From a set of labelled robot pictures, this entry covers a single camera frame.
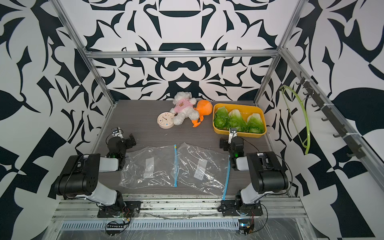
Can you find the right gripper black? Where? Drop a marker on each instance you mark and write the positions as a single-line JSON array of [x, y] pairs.
[[225, 143]]

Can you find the left small circuit board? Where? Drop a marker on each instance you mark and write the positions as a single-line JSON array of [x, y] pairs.
[[114, 228]]

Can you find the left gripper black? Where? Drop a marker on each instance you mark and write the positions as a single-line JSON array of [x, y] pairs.
[[129, 144]]

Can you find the yellow plastic tray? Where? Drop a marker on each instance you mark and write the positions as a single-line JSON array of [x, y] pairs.
[[245, 111]]

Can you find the clear zipper bag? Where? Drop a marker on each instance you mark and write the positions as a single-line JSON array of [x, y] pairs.
[[204, 170], [150, 167]]

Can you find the chinese cabbage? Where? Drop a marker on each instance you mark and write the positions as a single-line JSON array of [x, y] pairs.
[[236, 121], [255, 124], [221, 119]]

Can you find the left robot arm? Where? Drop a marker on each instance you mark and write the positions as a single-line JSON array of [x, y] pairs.
[[80, 176]]

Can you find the right small circuit board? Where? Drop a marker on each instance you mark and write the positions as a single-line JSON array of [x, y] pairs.
[[246, 227]]

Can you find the white teddy bear pink shirt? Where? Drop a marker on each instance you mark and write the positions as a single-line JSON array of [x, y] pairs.
[[184, 108]]

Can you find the green hoop on wall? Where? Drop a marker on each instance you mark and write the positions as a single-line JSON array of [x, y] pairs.
[[306, 143]]

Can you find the small circuit board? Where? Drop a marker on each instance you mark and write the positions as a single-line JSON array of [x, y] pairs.
[[246, 227], [114, 228]]

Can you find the black hook rack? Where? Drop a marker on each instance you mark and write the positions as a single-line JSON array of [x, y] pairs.
[[332, 115]]

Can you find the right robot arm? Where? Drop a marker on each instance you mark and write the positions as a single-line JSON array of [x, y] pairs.
[[266, 172]]

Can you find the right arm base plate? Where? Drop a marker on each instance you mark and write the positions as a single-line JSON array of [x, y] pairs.
[[236, 208]]

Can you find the small pink alarm clock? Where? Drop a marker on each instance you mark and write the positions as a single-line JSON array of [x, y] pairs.
[[166, 120]]

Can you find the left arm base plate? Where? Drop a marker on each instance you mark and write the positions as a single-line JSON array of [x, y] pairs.
[[128, 209]]

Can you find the orange plush toy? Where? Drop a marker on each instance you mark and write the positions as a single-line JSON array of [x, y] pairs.
[[204, 108]]

